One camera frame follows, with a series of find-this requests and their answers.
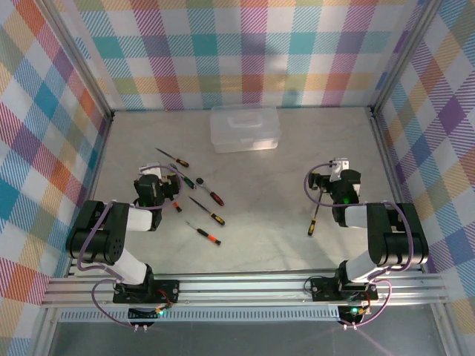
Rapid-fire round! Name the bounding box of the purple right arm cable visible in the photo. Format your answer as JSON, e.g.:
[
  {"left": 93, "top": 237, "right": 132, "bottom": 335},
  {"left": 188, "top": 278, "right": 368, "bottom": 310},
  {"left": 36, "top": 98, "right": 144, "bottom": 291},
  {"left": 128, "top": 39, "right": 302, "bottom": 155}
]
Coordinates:
[{"left": 304, "top": 162, "right": 416, "bottom": 329}]

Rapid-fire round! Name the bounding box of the yellow-black screwdriver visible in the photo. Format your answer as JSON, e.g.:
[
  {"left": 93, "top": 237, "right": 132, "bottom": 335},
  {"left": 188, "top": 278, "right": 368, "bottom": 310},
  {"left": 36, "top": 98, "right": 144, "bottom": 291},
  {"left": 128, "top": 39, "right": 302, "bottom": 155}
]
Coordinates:
[{"left": 189, "top": 196, "right": 226, "bottom": 227}]

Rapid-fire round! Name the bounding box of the aluminium frame leg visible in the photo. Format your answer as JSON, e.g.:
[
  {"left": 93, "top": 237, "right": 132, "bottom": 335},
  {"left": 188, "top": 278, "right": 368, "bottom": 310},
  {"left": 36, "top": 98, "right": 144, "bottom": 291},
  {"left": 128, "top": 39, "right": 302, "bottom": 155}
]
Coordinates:
[
  {"left": 432, "top": 303, "right": 456, "bottom": 356},
  {"left": 33, "top": 306, "right": 60, "bottom": 356}
]

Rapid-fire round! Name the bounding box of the black right controller board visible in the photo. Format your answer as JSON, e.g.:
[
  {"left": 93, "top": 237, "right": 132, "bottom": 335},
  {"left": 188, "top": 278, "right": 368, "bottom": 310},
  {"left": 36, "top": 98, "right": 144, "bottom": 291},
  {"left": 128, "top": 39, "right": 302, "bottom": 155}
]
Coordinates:
[{"left": 337, "top": 304, "right": 373, "bottom": 329}]

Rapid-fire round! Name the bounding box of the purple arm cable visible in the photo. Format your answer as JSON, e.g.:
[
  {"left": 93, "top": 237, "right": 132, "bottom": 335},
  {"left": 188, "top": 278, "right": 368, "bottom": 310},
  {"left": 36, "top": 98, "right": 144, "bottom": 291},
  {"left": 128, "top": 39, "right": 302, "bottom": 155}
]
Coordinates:
[
  {"left": 304, "top": 162, "right": 416, "bottom": 329},
  {"left": 76, "top": 164, "right": 183, "bottom": 328}
]

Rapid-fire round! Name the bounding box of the thin orange-handled screwdriver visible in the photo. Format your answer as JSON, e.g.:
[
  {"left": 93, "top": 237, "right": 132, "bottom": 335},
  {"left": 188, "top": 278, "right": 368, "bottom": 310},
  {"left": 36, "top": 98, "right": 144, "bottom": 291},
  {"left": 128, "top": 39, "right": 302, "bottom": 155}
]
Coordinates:
[{"left": 154, "top": 147, "right": 190, "bottom": 168}]

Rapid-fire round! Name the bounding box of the black left controller board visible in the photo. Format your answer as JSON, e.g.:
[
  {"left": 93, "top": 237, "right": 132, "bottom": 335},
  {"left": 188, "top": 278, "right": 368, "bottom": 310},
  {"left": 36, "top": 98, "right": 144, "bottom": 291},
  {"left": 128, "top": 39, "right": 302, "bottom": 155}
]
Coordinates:
[{"left": 127, "top": 306, "right": 165, "bottom": 329}]

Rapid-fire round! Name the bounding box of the black controller board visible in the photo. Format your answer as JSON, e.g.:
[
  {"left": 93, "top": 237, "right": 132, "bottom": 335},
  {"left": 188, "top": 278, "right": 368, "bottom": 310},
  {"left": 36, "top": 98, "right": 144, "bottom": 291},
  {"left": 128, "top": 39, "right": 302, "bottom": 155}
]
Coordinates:
[
  {"left": 337, "top": 304, "right": 373, "bottom": 329},
  {"left": 127, "top": 306, "right": 165, "bottom": 329}
]

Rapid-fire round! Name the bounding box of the screwdriver green black handle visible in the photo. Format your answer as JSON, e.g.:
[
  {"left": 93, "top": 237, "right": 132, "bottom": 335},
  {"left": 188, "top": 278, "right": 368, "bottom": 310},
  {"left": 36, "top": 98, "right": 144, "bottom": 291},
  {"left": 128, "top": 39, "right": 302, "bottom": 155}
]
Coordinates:
[{"left": 169, "top": 163, "right": 197, "bottom": 191}]

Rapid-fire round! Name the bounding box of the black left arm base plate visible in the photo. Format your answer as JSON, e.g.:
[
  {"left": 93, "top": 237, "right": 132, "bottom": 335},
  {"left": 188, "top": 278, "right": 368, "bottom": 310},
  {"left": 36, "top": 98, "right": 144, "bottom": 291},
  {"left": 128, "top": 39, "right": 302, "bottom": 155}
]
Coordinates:
[{"left": 112, "top": 279, "right": 181, "bottom": 306}]

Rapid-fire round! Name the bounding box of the white slotted cable duct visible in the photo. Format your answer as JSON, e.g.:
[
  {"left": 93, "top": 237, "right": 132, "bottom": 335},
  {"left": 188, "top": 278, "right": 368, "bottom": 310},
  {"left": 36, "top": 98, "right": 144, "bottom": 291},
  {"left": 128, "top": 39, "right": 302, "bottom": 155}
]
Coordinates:
[{"left": 58, "top": 308, "right": 343, "bottom": 323}]

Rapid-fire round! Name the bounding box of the aluminium frame post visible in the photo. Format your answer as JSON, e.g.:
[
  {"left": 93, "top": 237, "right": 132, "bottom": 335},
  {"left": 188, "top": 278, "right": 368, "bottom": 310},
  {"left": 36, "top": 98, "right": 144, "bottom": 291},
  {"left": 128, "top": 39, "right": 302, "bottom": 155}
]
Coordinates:
[
  {"left": 370, "top": 0, "right": 446, "bottom": 114},
  {"left": 43, "top": 0, "right": 115, "bottom": 120}
]

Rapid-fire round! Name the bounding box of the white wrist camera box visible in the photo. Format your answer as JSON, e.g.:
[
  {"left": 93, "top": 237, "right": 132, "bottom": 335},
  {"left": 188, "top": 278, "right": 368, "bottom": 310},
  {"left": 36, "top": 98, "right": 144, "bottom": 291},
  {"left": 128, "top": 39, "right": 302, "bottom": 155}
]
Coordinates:
[
  {"left": 330, "top": 157, "right": 351, "bottom": 182},
  {"left": 139, "top": 162, "right": 163, "bottom": 179}
]

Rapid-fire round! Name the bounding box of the red-handled screwdriver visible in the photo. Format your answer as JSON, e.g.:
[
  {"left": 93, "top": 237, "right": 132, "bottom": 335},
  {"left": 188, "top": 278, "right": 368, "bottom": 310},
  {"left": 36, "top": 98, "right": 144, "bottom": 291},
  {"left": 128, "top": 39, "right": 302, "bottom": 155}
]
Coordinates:
[{"left": 196, "top": 177, "right": 225, "bottom": 207}]

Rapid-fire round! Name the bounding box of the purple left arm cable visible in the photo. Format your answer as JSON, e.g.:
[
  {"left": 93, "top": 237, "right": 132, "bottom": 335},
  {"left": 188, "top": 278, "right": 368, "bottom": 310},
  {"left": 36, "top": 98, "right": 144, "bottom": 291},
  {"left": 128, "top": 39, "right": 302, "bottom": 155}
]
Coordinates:
[{"left": 76, "top": 164, "right": 183, "bottom": 328}]

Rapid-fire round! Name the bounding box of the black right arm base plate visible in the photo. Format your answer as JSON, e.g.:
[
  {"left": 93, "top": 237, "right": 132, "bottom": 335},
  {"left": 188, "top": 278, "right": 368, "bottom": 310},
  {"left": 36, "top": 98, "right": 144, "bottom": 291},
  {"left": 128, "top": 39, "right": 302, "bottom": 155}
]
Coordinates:
[{"left": 309, "top": 276, "right": 379, "bottom": 303}]

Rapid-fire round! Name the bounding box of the clear plastic tool box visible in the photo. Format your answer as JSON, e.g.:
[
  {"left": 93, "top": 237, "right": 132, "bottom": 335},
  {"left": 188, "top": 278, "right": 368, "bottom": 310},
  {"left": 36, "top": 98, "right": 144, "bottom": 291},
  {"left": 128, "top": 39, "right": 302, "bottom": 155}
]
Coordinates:
[{"left": 209, "top": 105, "right": 281, "bottom": 154}]

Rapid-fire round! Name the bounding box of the screwdriver orange black handle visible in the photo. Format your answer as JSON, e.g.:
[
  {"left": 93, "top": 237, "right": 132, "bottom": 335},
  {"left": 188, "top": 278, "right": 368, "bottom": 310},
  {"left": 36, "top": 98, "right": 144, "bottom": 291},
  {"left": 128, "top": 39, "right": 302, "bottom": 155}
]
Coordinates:
[{"left": 185, "top": 220, "right": 223, "bottom": 247}]

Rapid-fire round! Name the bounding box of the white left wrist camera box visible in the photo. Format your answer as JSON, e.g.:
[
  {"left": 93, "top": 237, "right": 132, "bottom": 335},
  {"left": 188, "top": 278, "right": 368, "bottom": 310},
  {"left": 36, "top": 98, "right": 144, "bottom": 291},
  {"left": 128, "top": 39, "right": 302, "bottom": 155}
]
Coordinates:
[{"left": 139, "top": 162, "right": 163, "bottom": 179}]

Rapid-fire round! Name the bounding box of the aluminium mounting rail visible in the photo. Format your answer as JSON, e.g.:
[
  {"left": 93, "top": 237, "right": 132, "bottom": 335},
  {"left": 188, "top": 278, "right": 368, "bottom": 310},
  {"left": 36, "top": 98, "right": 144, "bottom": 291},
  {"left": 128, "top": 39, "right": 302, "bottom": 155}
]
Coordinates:
[{"left": 39, "top": 273, "right": 449, "bottom": 307}]

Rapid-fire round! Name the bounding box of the screwdriver yellow black handle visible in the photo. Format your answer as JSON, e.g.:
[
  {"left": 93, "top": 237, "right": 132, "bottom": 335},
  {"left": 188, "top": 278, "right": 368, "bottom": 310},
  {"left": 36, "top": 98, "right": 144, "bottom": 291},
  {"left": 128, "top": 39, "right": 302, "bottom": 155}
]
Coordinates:
[{"left": 307, "top": 191, "right": 322, "bottom": 237}]

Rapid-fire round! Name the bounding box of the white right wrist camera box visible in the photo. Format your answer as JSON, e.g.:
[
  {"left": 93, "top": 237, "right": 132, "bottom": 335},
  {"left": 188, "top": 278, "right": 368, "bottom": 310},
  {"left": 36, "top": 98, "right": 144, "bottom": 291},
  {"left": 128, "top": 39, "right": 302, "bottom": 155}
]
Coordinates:
[{"left": 330, "top": 157, "right": 351, "bottom": 182}]

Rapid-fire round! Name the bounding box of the aluminium table edge rail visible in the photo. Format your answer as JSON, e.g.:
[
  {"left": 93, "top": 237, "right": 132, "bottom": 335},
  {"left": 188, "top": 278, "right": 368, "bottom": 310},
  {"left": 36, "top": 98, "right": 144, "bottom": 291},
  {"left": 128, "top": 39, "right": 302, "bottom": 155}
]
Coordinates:
[
  {"left": 65, "top": 114, "right": 114, "bottom": 279},
  {"left": 367, "top": 106, "right": 426, "bottom": 275}
]

